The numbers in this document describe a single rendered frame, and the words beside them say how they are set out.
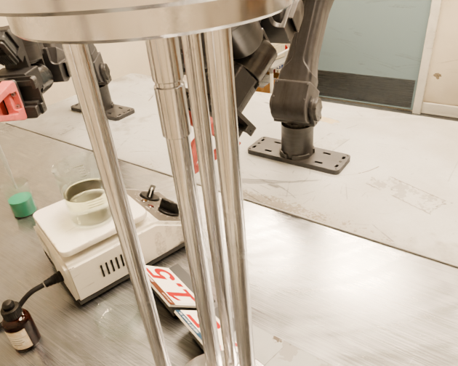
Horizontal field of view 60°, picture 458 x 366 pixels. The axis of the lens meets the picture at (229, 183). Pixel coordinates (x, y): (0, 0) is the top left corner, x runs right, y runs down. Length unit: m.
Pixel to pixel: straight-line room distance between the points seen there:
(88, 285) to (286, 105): 0.44
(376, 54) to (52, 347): 3.16
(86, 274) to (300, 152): 0.45
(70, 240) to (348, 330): 0.35
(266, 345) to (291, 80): 0.45
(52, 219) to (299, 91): 0.45
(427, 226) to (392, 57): 2.79
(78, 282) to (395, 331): 0.38
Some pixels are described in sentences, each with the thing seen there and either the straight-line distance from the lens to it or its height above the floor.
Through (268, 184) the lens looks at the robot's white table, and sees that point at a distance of 0.73.
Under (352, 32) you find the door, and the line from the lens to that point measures 3.44.
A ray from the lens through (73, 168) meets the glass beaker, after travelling 0.55.
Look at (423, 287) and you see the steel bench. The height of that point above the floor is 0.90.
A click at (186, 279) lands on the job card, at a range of 0.55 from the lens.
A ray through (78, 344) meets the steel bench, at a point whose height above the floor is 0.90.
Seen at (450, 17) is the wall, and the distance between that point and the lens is 3.28.
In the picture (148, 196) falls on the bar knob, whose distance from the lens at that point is 0.63.
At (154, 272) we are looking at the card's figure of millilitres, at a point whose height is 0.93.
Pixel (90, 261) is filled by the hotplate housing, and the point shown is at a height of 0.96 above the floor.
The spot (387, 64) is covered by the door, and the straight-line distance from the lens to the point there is 3.42.
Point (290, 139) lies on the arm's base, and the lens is 0.77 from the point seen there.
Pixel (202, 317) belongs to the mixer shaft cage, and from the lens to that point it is 0.19.
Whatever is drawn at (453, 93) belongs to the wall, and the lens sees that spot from 3.40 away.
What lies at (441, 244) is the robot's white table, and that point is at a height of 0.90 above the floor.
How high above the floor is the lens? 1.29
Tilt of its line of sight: 32 degrees down
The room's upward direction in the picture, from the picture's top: 5 degrees counter-clockwise
